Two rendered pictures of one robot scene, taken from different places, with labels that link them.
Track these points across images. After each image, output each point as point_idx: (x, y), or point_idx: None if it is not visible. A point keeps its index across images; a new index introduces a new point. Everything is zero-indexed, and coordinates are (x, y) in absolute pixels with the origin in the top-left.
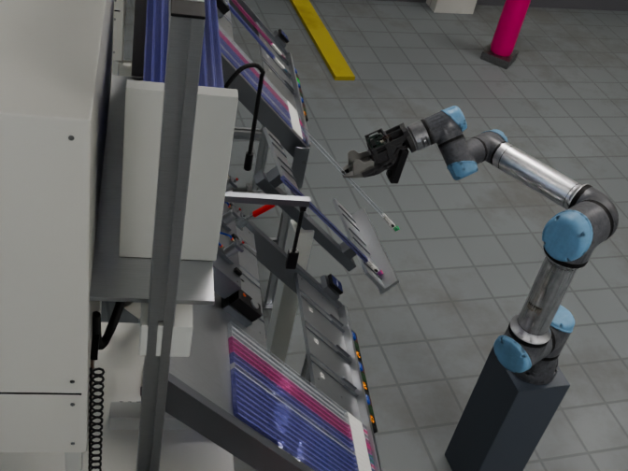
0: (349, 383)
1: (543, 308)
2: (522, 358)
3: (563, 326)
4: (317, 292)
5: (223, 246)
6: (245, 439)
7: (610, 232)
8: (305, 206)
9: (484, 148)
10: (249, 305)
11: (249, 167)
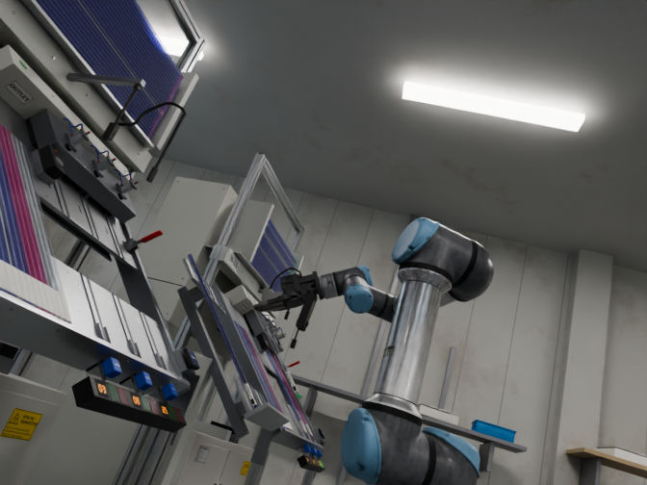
0: (107, 339)
1: (396, 344)
2: (364, 421)
3: (451, 435)
4: (166, 350)
5: (77, 151)
6: None
7: (474, 251)
8: (138, 82)
9: (385, 293)
10: (53, 154)
11: (149, 176)
